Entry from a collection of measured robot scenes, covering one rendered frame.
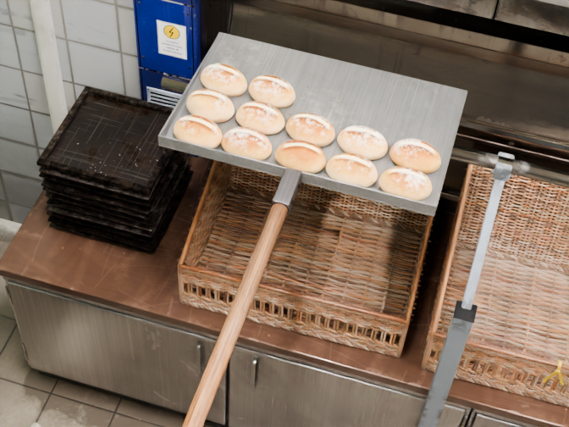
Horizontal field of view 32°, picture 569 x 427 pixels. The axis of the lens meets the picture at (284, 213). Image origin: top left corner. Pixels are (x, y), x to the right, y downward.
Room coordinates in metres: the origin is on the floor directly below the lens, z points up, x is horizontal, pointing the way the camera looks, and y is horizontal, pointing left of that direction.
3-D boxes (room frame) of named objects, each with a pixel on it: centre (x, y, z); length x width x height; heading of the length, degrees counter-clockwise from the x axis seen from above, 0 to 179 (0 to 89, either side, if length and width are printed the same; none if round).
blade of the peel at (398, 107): (1.44, -0.05, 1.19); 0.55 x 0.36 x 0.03; 77
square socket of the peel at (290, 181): (1.22, 0.00, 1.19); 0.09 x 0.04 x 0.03; 167
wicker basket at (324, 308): (1.55, -0.08, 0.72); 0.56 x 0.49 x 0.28; 78
